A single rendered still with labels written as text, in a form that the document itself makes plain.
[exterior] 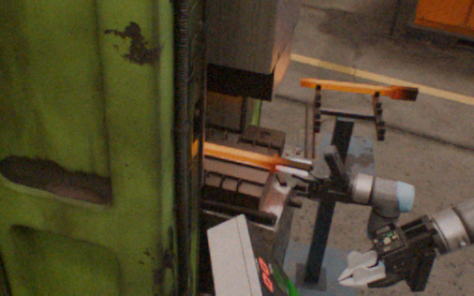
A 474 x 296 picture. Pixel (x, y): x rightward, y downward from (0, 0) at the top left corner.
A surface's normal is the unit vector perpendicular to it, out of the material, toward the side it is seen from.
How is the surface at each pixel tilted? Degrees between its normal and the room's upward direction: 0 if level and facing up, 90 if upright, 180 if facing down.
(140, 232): 90
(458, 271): 0
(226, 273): 30
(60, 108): 89
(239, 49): 90
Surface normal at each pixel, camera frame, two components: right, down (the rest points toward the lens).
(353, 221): 0.06, -0.80
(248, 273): -0.44, -0.68
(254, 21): -0.29, 0.55
